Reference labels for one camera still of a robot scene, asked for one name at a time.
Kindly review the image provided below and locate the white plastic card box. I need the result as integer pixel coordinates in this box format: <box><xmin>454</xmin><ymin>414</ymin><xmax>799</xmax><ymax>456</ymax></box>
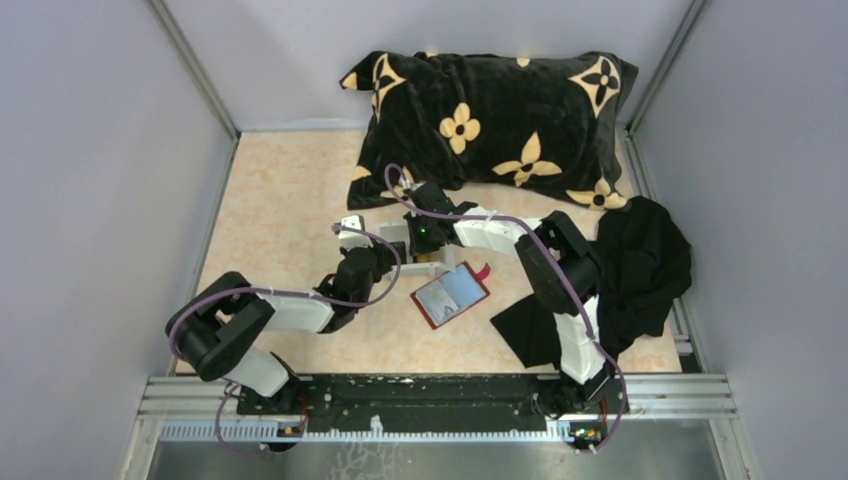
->
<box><xmin>377</xmin><ymin>222</ymin><xmax>460</xmax><ymax>278</ymax></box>

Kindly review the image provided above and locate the red card holder wallet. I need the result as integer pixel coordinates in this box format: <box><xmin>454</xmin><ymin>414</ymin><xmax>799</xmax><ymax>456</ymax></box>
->
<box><xmin>410</xmin><ymin>262</ymin><xmax>491</xmax><ymax>330</ymax></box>

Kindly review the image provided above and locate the white credit card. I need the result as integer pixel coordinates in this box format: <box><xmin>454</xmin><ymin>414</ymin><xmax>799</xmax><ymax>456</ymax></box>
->
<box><xmin>416</xmin><ymin>281</ymin><xmax>461</xmax><ymax>327</ymax></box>

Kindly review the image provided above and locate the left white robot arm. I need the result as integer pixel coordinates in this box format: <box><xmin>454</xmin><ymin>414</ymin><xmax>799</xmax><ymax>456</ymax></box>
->
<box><xmin>165</xmin><ymin>242</ymin><xmax>401</xmax><ymax>414</ymax></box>

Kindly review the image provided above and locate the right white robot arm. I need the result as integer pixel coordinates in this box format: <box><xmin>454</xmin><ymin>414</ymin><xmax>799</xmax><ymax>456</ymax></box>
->
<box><xmin>402</xmin><ymin>182</ymin><xmax>612</xmax><ymax>412</ymax></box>

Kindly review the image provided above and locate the black pillow with yellow flowers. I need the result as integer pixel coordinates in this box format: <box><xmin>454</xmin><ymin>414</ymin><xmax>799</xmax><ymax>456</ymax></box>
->
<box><xmin>340</xmin><ymin>51</ymin><xmax>639</xmax><ymax>211</ymax></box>

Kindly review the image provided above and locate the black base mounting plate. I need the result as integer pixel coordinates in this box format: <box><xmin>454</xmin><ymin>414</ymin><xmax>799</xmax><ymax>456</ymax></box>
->
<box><xmin>237</xmin><ymin>374</ymin><xmax>629</xmax><ymax>434</ymax></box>

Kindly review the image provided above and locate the black cloth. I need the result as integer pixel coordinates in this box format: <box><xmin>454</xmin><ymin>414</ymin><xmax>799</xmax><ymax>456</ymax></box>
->
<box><xmin>491</xmin><ymin>196</ymin><xmax>692</xmax><ymax>368</ymax></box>

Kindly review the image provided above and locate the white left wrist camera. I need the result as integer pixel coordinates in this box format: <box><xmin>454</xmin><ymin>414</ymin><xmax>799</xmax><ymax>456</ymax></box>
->
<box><xmin>332</xmin><ymin>215</ymin><xmax>373</xmax><ymax>251</ymax></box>

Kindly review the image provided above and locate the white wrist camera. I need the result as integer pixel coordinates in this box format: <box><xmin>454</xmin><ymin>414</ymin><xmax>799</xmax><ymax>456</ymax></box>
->
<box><xmin>397</xmin><ymin>172</ymin><xmax>417</xmax><ymax>196</ymax></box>
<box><xmin>332</xmin><ymin>215</ymin><xmax>373</xmax><ymax>251</ymax></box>

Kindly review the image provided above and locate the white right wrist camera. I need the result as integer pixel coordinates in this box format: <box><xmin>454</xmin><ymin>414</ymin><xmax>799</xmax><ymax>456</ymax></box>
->
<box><xmin>397</xmin><ymin>172</ymin><xmax>417</xmax><ymax>196</ymax></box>

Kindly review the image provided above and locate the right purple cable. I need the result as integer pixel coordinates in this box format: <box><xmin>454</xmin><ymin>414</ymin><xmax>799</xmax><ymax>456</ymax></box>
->
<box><xmin>384</xmin><ymin>163</ymin><xmax>629</xmax><ymax>455</ymax></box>

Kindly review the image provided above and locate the purple cable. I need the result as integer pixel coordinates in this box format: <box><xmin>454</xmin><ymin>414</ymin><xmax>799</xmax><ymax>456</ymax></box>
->
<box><xmin>384</xmin><ymin>163</ymin><xmax>629</xmax><ymax>455</ymax></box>
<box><xmin>167</xmin><ymin>223</ymin><xmax>403</xmax><ymax>458</ymax></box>

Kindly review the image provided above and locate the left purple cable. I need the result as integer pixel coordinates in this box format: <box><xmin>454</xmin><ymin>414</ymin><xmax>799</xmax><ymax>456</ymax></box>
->
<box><xmin>167</xmin><ymin>223</ymin><xmax>403</xmax><ymax>458</ymax></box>

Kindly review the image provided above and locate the white slotted cable duct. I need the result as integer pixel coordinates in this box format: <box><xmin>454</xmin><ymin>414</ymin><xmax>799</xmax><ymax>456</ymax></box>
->
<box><xmin>159</xmin><ymin>420</ymin><xmax>573</xmax><ymax>443</ymax></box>

